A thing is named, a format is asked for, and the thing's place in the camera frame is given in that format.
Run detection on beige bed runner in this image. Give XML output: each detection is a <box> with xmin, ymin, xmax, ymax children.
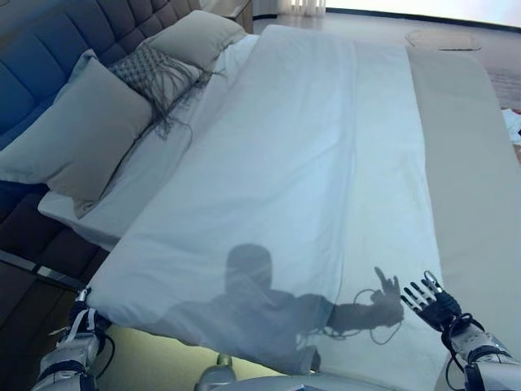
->
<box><xmin>405</xmin><ymin>44</ymin><xmax>521</xmax><ymax>391</ymax></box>

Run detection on white bed sheet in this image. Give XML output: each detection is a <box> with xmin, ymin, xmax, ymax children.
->
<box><xmin>37</xmin><ymin>34</ymin><xmax>261</xmax><ymax>252</ymax></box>

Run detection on white pillow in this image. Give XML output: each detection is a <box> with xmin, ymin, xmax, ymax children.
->
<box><xmin>0</xmin><ymin>48</ymin><xmax>107</xmax><ymax>188</ymax></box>

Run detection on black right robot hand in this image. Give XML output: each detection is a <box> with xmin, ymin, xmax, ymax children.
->
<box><xmin>401</xmin><ymin>270</ymin><xmax>465</xmax><ymax>327</ymax></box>

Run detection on light wooden nightstand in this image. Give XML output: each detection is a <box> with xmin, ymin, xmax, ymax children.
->
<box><xmin>227</xmin><ymin>0</ymin><xmax>256</xmax><ymax>25</ymax></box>

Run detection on white duvet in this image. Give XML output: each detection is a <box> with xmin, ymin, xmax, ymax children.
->
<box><xmin>87</xmin><ymin>24</ymin><xmax>453</xmax><ymax>390</ymax></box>

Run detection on dark wooden nightstand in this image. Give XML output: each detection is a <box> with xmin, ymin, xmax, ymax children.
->
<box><xmin>0</xmin><ymin>260</ymin><xmax>82</xmax><ymax>367</ymax></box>

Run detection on patterned fringed grey cushion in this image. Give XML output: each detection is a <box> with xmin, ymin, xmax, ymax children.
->
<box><xmin>107</xmin><ymin>43</ymin><xmax>227</xmax><ymax>142</ymax></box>

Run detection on large beige pillow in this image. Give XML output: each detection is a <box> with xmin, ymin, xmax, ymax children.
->
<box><xmin>148</xmin><ymin>10</ymin><xmax>247</xmax><ymax>70</ymax></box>
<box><xmin>42</xmin><ymin>56</ymin><xmax>155</xmax><ymax>219</ymax></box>

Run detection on brown upholstered bed frame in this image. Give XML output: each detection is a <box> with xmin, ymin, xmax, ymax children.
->
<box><xmin>0</xmin><ymin>178</ymin><xmax>111</xmax><ymax>310</ymax></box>

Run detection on beige pleated curtain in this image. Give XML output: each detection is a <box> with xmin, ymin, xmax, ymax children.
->
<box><xmin>280</xmin><ymin>0</ymin><xmax>326</xmax><ymax>17</ymax></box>

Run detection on tufted grey upholstered headboard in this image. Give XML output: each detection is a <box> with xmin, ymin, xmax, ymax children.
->
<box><xmin>0</xmin><ymin>0</ymin><xmax>204</xmax><ymax>152</ymax></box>

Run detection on white garment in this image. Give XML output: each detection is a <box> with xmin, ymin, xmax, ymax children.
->
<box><xmin>502</xmin><ymin>109</ymin><xmax>521</xmax><ymax>142</ymax></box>

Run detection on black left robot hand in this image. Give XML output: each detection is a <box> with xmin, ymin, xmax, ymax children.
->
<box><xmin>68</xmin><ymin>286</ymin><xmax>112</xmax><ymax>336</ymax></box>

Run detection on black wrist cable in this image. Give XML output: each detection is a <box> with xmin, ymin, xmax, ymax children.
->
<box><xmin>440</xmin><ymin>315</ymin><xmax>475</xmax><ymax>384</ymax></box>

